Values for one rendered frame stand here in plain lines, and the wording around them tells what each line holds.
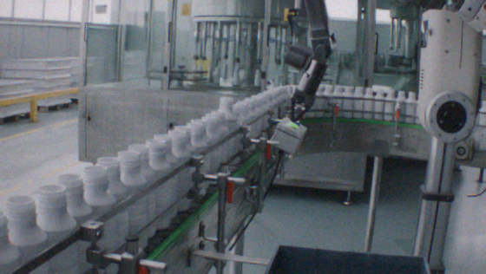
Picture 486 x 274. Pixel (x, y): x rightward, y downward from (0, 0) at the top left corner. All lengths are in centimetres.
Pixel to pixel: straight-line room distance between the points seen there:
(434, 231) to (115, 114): 387
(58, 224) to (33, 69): 965
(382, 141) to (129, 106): 282
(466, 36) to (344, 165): 320
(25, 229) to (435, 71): 123
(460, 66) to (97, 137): 416
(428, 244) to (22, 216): 134
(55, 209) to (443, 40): 119
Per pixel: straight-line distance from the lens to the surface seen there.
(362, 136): 282
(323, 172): 462
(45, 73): 1011
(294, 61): 154
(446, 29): 153
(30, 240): 60
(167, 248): 92
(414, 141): 280
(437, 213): 166
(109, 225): 75
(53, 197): 63
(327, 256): 107
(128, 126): 501
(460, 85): 155
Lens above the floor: 134
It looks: 10 degrees down
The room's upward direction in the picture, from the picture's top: 3 degrees clockwise
